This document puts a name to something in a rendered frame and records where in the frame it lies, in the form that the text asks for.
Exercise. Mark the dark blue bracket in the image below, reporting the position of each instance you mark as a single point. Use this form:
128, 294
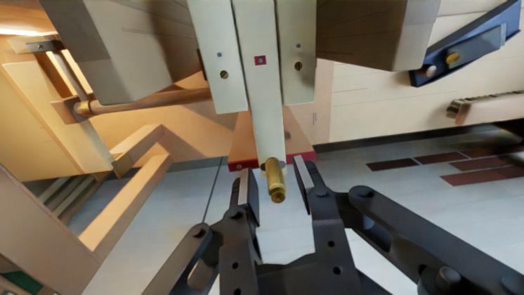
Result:
475, 30

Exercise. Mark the green flat piece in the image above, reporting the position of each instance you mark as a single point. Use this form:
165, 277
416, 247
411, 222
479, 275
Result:
20, 282

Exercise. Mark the wooden block with red felt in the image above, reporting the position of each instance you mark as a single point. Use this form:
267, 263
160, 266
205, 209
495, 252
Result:
243, 147

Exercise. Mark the light wooden batten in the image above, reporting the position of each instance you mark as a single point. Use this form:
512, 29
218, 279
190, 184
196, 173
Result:
131, 196

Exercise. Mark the beige wooden test section body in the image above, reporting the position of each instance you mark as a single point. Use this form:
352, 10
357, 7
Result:
135, 41

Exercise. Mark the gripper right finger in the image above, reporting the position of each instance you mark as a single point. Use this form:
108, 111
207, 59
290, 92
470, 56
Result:
327, 229

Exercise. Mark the cream wooden slat with screw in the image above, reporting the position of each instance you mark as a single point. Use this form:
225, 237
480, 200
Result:
223, 49
296, 32

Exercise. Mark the large light wooden panel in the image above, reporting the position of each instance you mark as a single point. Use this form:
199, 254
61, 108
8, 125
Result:
37, 233

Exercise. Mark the wooden rest with brass plate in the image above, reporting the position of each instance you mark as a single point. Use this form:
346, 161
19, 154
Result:
137, 143

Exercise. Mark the light wooden side frame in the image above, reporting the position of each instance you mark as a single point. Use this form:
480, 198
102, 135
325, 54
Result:
37, 118

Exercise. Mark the grey lever with brass knob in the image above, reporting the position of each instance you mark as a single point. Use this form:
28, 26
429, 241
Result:
479, 45

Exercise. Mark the brass tracker button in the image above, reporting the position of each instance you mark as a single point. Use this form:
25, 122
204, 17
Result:
275, 180

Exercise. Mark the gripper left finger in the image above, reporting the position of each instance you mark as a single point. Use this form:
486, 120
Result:
245, 229

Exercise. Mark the wooden stop rod brass ferrule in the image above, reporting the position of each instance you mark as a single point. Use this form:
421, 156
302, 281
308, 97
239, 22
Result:
147, 102

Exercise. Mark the long cream key with red square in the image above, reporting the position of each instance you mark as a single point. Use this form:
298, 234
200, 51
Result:
262, 102

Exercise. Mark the small round wooden knob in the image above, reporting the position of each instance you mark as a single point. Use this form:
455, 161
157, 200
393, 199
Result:
428, 71

